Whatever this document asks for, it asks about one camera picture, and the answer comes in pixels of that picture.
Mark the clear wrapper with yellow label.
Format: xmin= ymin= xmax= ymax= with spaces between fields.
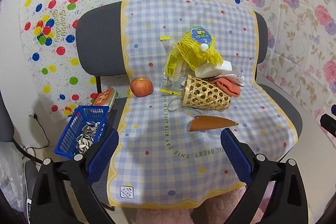
xmin=160 ymin=35 xmax=189 ymax=95

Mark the orange book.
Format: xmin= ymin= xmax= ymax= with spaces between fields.
xmin=91 ymin=88 xmax=118 ymax=110

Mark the blue plaid mat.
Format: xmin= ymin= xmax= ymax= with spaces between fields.
xmin=106 ymin=0 xmax=298 ymax=210

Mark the orange knitted cloth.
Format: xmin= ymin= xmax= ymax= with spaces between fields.
xmin=210 ymin=77 xmax=241 ymax=97

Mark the black cable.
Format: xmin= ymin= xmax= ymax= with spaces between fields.
xmin=28 ymin=109 xmax=50 ymax=149

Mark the pink fluffy cloth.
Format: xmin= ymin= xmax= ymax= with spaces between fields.
xmin=135 ymin=185 xmax=265 ymax=224

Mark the red apple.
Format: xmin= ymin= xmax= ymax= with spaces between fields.
xmin=130 ymin=77 xmax=154 ymax=97

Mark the yellow foam fruit net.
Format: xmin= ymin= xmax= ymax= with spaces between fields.
xmin=172 ymin=26 xmax=223 ymax=71

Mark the woven bamboo basket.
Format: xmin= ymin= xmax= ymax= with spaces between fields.
xmin=168 ymin=74 xmax=232 ymax=113

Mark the blue plastic basket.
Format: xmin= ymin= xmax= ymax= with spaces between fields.
xmin=54 ymin=105 xmax=110 ymax=159

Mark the clear plastic bag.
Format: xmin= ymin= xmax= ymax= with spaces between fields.
xmin=0 ymin=143 xmax=27 ymax=203

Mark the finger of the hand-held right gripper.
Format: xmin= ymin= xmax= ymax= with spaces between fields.
xmin=319 ymin=104 xmax=336 ymax=139

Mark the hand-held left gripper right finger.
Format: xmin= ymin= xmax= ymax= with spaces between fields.
xmin=221 ymin=129 xmax=317 ymax=224

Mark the floral print wall sheet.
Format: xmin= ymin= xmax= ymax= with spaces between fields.
xmin=249 ymin=0 xmax=336 ymax=135

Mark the pile of sunflower seed shells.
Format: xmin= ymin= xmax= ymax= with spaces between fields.
xmin=76 ymin=121 xmax=101 ymax=153

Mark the grey office chair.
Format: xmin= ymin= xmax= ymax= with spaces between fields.
xmin=76 ymin=0 xmax=298 ymax=212

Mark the white foam block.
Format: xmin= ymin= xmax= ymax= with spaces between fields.
xmin=194 ymin=61 xmax=233 ymax=77

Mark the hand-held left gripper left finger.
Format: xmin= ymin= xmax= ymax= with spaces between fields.
xmin=30 ymin=130 xmax=119 ymax=224

